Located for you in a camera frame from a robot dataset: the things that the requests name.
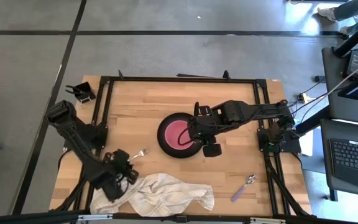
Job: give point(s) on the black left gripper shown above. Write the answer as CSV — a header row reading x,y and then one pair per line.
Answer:
x,y
118,165

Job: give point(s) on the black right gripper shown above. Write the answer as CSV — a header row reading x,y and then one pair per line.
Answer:
x,y
204,127

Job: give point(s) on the silver metal fork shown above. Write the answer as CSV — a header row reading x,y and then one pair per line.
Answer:
x,y
141,153

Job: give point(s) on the black plate with pink centre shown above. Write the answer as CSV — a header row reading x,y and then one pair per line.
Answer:
x,y
172,137

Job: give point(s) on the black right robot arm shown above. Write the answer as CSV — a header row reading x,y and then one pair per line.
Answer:
x,y
244,110

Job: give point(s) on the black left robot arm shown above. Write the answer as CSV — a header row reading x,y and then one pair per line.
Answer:
x,y
70,127

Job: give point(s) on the white checkered cloth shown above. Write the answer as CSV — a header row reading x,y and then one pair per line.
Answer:
x,y
169,196

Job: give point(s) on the white paper sheet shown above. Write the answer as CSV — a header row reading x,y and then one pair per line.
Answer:
x,y
306,143

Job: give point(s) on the yellow power plug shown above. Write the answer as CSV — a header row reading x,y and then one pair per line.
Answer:
x,y
303,98

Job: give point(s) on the black desk leg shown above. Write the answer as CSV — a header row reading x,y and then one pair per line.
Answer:
x,y
357,35
312,121

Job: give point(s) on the grey desk top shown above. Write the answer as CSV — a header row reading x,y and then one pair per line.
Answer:
x,y
326,174
334,93

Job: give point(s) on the black keyboard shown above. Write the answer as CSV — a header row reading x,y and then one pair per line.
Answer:
x,y
353,161

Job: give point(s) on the black power adapter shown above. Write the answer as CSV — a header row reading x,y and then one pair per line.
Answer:
x,y
355,63

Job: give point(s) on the person's white shoe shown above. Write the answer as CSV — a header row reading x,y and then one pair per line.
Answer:
x,y
326,13

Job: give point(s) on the person's leg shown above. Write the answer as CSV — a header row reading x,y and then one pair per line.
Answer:
x,y
351,9

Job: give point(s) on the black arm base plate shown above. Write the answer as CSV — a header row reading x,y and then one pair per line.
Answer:
x,y
99,132
287,144

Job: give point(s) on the black metal table frame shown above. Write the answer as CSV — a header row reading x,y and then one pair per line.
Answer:
x,y
182,80

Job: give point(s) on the silver aluminium rail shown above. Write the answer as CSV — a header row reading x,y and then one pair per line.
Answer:
x,y
267,221
95,217

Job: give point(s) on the black open bracket box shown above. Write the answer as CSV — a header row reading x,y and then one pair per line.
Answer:
x,y
84,91

